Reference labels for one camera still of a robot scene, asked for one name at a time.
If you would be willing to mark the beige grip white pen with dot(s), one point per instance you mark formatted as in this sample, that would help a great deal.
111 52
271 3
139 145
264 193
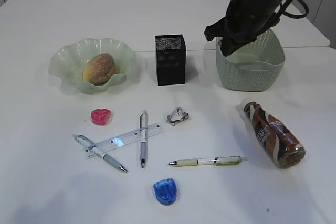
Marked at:
218 161

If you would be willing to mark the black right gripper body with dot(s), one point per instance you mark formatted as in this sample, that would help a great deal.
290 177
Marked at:
244 18

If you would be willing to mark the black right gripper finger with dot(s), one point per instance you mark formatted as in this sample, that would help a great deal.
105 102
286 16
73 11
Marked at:
229 46
215 30

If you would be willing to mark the grey grip pen left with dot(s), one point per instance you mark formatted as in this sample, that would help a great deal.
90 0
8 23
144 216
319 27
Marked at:
92 150

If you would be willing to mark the white paper ball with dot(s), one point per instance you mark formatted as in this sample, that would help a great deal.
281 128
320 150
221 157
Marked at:
177 116

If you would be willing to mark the black mesh pen holder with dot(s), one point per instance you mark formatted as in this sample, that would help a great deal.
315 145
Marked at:
170 54

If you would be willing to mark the sugared bread loaf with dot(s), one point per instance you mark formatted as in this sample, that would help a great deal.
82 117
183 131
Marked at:
99 69

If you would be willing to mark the green wavy glass plate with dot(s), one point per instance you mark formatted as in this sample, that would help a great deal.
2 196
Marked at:
70 61

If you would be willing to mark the brown coffee drink bottle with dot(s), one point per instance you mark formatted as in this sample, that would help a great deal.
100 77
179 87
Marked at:
278 141

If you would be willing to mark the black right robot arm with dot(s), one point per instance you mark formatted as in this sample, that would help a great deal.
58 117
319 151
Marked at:
294 9

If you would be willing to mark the grey grip pen middle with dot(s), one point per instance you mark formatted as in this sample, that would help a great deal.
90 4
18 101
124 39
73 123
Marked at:
144 138

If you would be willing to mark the blue pencil sharpener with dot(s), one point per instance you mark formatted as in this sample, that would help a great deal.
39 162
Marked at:
165 191

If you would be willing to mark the green plastic woven basket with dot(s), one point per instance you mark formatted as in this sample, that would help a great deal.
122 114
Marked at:
252 68

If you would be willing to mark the pink pencil sharpener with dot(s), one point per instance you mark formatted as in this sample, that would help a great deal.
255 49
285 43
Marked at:
101 116

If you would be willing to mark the grey grip pen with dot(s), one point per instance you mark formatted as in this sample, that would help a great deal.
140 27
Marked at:
92 150
144 138

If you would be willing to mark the clear plastic ruler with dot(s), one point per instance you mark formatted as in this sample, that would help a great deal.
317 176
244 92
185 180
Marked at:
123 140

